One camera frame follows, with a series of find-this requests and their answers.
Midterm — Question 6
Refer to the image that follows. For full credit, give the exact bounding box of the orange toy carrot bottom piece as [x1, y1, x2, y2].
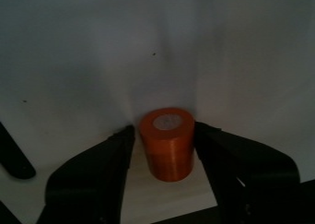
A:
[137, 107, 197, 183]

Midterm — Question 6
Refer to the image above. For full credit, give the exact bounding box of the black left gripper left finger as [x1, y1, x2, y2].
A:
[36, 124, 136, 224]

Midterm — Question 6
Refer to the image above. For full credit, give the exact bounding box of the black rod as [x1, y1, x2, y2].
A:
[0, 122, 37, 180]

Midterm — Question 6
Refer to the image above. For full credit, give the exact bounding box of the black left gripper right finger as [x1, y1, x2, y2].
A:
[192, 121, 303, 224]

